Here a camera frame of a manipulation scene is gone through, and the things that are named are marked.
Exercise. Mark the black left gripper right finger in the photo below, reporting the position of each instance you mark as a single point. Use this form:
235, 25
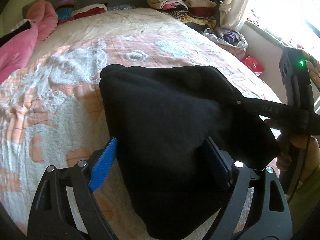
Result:
256, 206

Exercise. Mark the plastic bag with purple cloth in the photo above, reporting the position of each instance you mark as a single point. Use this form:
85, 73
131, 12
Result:
229, 40

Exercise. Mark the red plastic bag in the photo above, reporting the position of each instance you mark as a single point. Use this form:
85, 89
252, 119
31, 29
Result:
253, 65

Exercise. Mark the black garment with orange cuffs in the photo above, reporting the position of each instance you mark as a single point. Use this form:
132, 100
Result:
160, 118

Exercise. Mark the person's hand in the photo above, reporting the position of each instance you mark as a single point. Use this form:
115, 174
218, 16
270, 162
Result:
294, 141

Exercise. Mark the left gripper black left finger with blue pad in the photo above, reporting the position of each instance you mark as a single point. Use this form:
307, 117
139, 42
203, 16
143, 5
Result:
51, 215

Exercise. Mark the cream curtain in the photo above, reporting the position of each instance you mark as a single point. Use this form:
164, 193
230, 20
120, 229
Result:
233, 13

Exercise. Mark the striped clothes by headboard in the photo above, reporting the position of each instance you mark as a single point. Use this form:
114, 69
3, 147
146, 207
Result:
66, 10

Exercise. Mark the black cloth on duvet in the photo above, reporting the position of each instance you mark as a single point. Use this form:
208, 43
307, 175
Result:
25, 26

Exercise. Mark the pink duvet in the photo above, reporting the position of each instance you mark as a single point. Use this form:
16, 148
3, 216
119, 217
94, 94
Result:
16, 53

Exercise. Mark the pile of folded clothes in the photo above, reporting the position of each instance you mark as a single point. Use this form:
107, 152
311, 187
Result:
196, 14

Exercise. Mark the peach white floral bedspread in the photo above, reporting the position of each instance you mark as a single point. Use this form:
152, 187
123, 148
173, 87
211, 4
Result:
52, 112

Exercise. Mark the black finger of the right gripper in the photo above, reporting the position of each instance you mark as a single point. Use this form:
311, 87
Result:
288, 118

